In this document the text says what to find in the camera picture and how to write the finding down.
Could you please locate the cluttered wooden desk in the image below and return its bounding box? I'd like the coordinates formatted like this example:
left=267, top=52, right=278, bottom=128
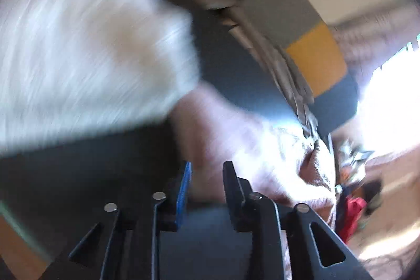
left=336, top=140, right=384, bottom=202

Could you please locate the pink garment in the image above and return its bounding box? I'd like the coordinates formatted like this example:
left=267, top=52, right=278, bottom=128
left=171, top=85, right=340, bottom=280

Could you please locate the white cloth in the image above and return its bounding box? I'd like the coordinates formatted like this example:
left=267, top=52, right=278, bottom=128
left=0, top=0, right=202, bottom=156

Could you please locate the red garment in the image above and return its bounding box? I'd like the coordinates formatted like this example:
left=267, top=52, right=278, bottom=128
left=337, top=196, right=367, bottom=244

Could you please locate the bright window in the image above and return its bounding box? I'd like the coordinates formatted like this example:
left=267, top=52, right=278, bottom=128
left=356, top=37, right=420, bottom=157

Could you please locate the black leather sofa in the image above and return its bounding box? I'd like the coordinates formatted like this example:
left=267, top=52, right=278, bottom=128
left=0, top=0, right=360, bottom=280

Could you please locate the grey yellow blue cushion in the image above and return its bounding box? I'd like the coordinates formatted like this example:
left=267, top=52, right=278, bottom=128
left=241, top=0, right=359, bottom=131

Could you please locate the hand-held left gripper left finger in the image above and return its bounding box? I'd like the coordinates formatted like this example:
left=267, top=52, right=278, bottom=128
left=43, top=161, right=194, bottom=280

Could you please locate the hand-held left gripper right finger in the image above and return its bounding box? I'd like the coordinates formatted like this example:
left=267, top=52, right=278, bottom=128
left=222, top=161, right=375, bottom=280

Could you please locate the grey folded cloth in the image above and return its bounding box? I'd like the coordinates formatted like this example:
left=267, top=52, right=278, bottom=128
left=197, top=0, right=320, bottom=141

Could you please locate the pink window curtain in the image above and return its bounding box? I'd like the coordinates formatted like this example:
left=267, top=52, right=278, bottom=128
left=330, top=3, right=420, bottom=100

